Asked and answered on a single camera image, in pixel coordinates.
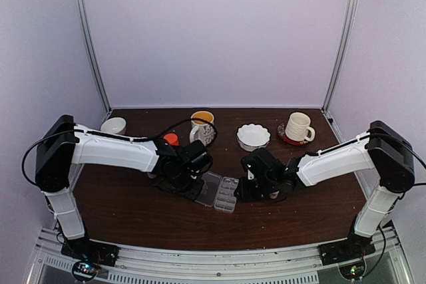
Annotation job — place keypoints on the white ceramic bowl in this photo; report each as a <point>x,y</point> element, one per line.
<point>115,125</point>

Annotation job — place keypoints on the aluminium frame post right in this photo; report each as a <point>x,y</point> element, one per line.
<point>350,13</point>

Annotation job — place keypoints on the aluminium frame post left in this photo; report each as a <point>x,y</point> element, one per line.
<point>92,57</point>

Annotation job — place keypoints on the white ribbed cup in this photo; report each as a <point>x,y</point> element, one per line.
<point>298,128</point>

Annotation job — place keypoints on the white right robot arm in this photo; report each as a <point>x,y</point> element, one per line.
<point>380,148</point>

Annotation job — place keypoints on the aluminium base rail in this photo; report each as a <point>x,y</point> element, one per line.
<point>297,264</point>

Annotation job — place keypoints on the white scalloped dish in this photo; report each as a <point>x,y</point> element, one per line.
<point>252,136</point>

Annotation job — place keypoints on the yellow-lined patterned mug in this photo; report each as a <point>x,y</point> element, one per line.
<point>201,127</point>

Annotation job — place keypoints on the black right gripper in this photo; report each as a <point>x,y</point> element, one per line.
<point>245,193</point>

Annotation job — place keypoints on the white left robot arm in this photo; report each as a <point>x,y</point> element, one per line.
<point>68,143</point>

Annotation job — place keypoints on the clear plastic pill organizer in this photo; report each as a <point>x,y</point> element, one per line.
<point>218,192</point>

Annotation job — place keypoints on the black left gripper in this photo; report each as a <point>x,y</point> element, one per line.
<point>191,195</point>

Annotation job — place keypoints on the red saucer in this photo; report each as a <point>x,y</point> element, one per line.
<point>282,135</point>

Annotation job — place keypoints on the aluminium frame post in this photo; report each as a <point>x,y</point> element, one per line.
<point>92,57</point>
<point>350,13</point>

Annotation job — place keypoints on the orange pill bottle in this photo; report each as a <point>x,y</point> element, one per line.
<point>172,139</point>

